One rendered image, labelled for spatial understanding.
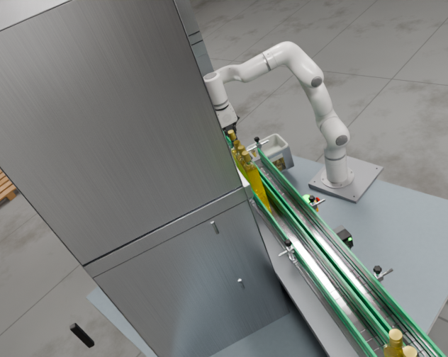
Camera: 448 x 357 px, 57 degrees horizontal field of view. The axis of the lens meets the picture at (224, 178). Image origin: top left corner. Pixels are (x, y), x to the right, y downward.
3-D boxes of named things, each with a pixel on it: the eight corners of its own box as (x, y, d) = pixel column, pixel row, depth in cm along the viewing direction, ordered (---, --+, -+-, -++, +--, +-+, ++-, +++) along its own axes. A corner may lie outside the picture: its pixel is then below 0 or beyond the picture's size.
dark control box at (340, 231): (329, 244, 194) (326, 231, 189) (344, 236, 195) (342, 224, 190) (339, 255, 188) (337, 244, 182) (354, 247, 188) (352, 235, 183)
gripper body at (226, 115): (213, 111, 196) (220, 130, 202) (232, 102, 197) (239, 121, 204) (208, 105, 201) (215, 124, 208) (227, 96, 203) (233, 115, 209)
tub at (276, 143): (248, 158, 262) (244, 147, 257) (279, 143, 264) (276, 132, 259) (259, 172, 248) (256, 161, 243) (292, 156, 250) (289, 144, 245)
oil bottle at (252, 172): (252, 194, 216) (241, 163, 203) (261, 189, 217) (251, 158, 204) (256, 200, 212) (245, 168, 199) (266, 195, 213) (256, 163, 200)
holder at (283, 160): (244, 171, 266) (237, 153, 257) (281, 153, 269) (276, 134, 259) (255, 185, 253) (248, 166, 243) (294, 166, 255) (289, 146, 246)
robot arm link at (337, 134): (340, 144, 239) (337, 110, 223) (354, 163, 224) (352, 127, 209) (320, 151, 239) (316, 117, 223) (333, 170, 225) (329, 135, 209)
